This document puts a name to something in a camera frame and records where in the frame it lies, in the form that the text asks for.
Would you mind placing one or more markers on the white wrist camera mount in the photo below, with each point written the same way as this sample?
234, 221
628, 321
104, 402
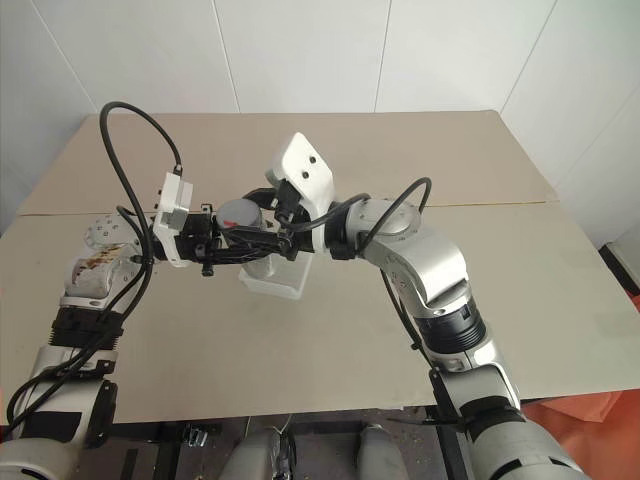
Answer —
172, 200
305, 160

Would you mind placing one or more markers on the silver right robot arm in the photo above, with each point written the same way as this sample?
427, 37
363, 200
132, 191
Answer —
425, 260

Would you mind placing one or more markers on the small metal bracket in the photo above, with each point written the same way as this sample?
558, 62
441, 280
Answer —
196, 434

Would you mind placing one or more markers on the grey rounded robot leg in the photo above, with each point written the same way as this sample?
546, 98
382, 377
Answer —
255, 455
380, 452

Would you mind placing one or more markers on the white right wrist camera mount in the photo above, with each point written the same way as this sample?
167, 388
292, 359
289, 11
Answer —
305, 160

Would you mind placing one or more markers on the black floor object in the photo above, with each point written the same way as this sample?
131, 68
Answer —
622, 267

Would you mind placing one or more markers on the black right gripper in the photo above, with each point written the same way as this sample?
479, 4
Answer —
301, 239

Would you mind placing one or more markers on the grey jar lid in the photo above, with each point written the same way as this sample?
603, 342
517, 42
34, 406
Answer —
239, 212

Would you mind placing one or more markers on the orange sheet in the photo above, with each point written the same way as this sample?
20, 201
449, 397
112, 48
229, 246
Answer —
595, 425

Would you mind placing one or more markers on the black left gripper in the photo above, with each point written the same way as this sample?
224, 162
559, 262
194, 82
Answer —
192, 240

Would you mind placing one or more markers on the clear plastic box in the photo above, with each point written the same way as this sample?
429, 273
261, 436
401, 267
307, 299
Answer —
290, 280

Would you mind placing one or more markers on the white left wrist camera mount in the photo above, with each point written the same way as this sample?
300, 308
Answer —
172, 200

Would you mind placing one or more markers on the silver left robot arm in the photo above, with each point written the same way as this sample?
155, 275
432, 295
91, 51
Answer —
85, 280

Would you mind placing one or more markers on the black table frame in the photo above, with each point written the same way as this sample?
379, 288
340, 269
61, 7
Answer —
330, 425

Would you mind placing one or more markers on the clear plastic jar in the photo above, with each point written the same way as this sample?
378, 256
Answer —
258, 269

